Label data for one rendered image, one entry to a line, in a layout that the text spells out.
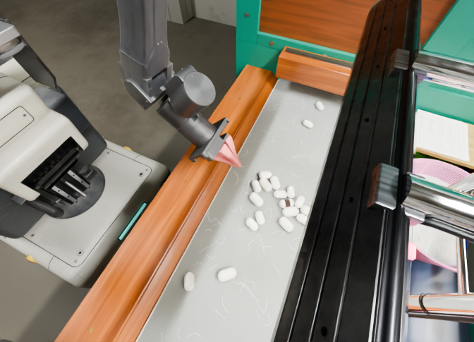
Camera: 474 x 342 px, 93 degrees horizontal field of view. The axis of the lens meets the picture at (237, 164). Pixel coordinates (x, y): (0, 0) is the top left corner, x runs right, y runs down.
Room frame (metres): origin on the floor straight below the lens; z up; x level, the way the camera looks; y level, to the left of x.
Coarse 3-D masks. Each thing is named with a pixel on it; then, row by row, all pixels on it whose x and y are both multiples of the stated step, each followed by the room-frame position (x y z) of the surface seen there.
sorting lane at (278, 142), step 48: (288, 96) 0.56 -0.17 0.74; (336, 96) 0.56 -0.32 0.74; (288, 144) 0.37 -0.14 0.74; (240, 192) 0.23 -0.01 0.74; (192, 240) 0.11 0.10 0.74; (240, 240) 0.11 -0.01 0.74; (288, 240) 0.11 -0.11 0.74; (240, 288) 0.02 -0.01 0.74; (144, 336) -0.06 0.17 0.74; (192, 336) -0.06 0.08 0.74; (240, 336) -0.06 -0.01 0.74
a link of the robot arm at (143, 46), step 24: (120, 0) 0.33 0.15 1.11; (144, 0) 0.31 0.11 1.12; (120, 24) 0.33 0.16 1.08; (144, 24) 0.31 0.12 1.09; (120, 48) 0.33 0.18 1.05; (144, 48) 0.31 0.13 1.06; (168, 48) 0.35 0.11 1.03; (120, 72) 0.33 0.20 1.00; (144, 72) 0.31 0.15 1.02; (168, 72) 0.35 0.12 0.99
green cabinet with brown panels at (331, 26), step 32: (256, 0) 0.69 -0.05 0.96; (288, 0) 0.67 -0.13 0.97; (320, 0) 0.63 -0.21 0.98; (352, 0) 0.60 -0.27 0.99; (448, 0) 0.53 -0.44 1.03; (256, 32) 0.69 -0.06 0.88; (288, 32) 0.66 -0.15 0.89; (320, 32) 0.62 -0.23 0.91; (352, 32) 0.59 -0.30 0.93; (448, 32) 0.50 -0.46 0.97
